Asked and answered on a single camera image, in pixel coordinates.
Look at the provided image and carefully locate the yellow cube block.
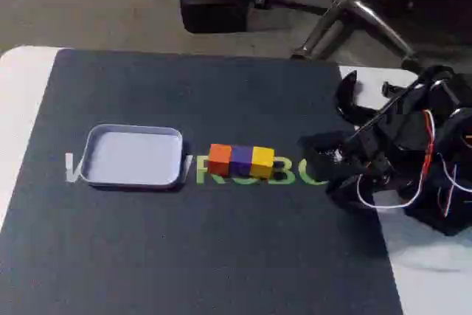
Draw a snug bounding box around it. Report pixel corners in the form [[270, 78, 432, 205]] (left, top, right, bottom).
[[250, 146, 276, 180]]

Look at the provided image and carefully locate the purple cube block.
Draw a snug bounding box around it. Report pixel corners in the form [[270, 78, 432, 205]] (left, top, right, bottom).
[[229, 145, 254, 178]]

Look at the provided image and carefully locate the orange cube block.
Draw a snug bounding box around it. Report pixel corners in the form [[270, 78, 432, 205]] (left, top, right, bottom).
[[207, 144, 232, 176]]

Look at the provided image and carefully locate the pale lavender tray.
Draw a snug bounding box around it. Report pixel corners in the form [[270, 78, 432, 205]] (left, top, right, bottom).
[[80, 123, 184, 187]]

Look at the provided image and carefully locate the black table clamp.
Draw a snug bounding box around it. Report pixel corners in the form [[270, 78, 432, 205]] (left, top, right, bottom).
[[333, 70, 410, 124]]

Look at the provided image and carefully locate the chrome office chair base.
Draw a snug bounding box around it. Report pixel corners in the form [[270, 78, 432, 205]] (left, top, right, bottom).
[[254, 0, 421, 69]]

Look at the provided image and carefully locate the black mat with logo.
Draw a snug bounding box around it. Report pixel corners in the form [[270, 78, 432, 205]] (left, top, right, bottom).
[[0, 48, 405, 315]]

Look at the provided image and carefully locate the white looped gripper wire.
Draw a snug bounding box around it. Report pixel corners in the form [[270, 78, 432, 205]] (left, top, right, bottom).
[[356, 173, 420, 210]]

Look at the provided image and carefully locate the black camera cable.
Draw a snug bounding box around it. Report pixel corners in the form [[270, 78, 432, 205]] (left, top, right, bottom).
[[346, 82, 421, 142]]

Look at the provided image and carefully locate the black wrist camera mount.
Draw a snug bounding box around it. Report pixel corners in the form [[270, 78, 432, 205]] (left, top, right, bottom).
[[298, 131, 355, 183]]

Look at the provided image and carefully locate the red white servo cable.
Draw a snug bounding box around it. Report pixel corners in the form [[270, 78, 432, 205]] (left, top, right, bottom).
[[420, 108, 472, 220]]

